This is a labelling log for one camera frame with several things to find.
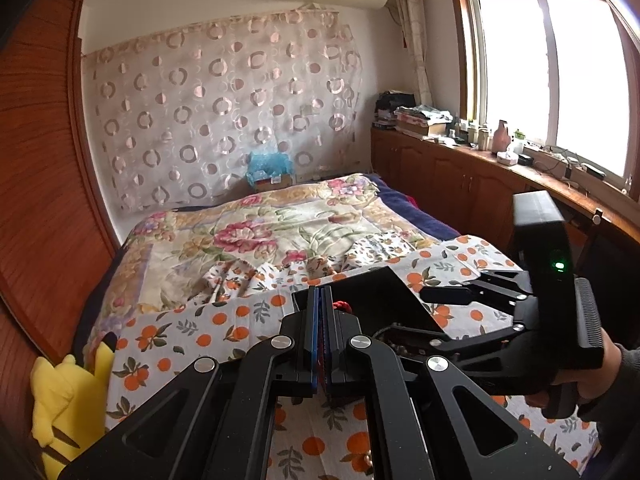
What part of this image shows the navy blue blanket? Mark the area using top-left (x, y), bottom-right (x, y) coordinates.
top-left (366, 174), bottom-right (460, 240)

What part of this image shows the window frame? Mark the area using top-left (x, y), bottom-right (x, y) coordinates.
top-left (452, 0), bottom-right (639, 193)

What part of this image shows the person's right hand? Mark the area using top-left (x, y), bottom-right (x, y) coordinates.
top-left (552, 330), bottom-right (622, 403)

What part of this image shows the wooden wardrobe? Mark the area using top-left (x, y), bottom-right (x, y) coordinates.
top-left (1, 0), bottom-right (116, 448)

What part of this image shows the pink ceramic vase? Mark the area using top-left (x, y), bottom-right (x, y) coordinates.
top-left (491, 119), bottom-right (511, 155)

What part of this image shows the pile of clothes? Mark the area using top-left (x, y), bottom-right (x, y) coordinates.
top-left (372, 91), bottom-right (454, 136)

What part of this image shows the floral quilt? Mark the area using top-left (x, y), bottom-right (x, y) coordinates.
top-left (100, 174), bottom-right (439, 318)

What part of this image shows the black square jewelry box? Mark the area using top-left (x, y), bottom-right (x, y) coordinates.
top-left (319, 266), bottom-right (448, 347)

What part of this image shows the blue plastic bag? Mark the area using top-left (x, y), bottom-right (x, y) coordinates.
top-left (245, 152), bottom-right (294, 185)

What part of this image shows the yellow plush toy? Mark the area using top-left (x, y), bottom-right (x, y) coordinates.
top-left (29, 333), bottom-right (117, 479)

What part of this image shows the orange print bed sheet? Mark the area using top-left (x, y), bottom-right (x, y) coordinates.
top-left (81, 233), bottom-right (601, 480)

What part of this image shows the circle pattern curtain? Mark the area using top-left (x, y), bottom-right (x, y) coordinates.
top-left (82, 6), bottom-right (363, 216)

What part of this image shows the cardboard box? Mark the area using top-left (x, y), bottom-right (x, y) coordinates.
top-left (254, 174), bottom-right (295, 193)

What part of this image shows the wooden window cabinet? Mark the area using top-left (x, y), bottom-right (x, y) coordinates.
top-left (371, 128), bottom-right (639, 280)

